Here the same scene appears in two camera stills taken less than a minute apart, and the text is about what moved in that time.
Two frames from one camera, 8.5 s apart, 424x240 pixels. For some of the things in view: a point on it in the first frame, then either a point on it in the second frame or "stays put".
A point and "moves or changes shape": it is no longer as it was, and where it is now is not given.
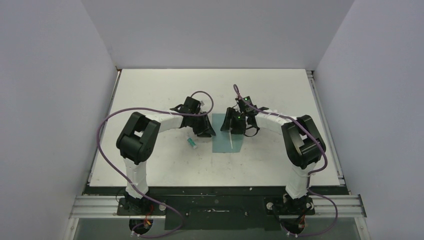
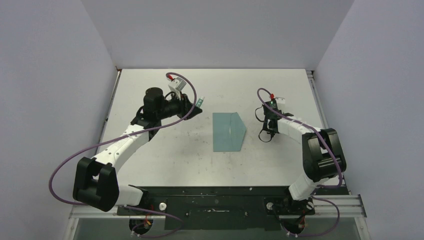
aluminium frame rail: x=348 y=206 stays put
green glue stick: x=191 y=142 moves or changes shape
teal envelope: x=221 y=142 stays put
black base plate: x=216 y=208 stays put
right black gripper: x=230 y=121 -> x=265 y=128
